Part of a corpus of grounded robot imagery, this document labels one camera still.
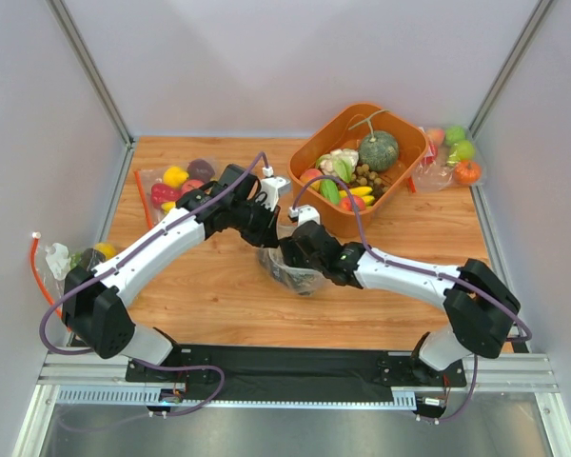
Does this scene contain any polka dot zip bag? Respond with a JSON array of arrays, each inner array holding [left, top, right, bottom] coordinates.
[[256, 224, 325, 296]]

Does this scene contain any zip bag with pumpkin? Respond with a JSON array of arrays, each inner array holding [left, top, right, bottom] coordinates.
[[408, 125, 487, 193]]

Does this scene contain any fake longan cluster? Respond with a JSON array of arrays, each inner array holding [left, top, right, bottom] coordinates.
[[351, 164, 390, 195]]

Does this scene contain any fake banana bunch in bag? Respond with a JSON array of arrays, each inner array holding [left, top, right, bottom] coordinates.
[[161, 202, 176, 213]]

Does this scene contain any fake green cucumber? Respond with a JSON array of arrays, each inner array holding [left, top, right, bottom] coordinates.
[[319, 179, 342, 206]]

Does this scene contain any zip bag at left edge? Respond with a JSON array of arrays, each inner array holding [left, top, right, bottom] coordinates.
[[30, 231, 120, 306]]

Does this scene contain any fake green bumpy fruit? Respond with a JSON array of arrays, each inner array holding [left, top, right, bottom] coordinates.
[[444, 126, 466, 146]]

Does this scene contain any fake peach in basin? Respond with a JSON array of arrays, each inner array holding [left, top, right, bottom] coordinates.
[[300, 168, 324, 193]]

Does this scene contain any fake green pumpkin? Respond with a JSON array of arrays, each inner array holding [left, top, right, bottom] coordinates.
[[358, 130, 400, 172]]

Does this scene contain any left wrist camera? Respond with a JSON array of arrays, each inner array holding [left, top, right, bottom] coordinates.
[[260, 166, 292, 210]]

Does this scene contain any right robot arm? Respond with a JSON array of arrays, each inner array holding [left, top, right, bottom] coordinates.
[[279, 221, 521, 371]]

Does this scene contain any fake green apple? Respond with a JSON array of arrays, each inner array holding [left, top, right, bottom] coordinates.
[[448, 139, 476, 163]]

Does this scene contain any fake purple plum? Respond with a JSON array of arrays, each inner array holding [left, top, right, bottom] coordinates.
[[187, 159, 215, 183]]

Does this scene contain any fake red pepper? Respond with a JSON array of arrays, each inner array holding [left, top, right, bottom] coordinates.
[[150, 183, 181, 209]]

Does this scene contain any fake small orange pumpkin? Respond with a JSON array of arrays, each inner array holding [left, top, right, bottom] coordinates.
[[453, 160, 482, 186]]

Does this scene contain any zip bag with bananas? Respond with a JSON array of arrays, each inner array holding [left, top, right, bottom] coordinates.
[[134, 157, 222, 229]]

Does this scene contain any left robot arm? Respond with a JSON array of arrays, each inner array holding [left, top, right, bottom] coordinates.
[[62, 164, 290, 366]]

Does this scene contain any fake pink peach back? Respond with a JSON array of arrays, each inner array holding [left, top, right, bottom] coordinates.
[[425, 128, 445, 147]]

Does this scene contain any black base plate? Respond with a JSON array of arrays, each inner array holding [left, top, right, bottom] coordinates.
[[123, 341, 467, 406]]

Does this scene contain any fake banana bunch in basin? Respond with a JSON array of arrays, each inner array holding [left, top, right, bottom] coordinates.
[[348, 186, 376, 206]]

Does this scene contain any fake yellow pepper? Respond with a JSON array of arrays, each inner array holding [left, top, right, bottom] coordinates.
[[162, 166, 189, 189]]

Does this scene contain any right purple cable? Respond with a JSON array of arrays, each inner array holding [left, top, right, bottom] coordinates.
[[289, 175, 533, 425]]

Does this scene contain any fake red apple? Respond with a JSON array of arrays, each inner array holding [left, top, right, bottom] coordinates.
[[181, 179, 204, 195]]

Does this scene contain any fake cauliflower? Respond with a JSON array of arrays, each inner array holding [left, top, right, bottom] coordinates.
[[315, 149, 359, 183]]

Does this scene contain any aluminium rail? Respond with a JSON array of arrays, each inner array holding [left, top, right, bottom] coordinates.
[[38, 353, 559, 421]]

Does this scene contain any orange plastic basin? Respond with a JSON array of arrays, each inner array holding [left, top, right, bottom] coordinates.
[[287, 103, 429, 227]]

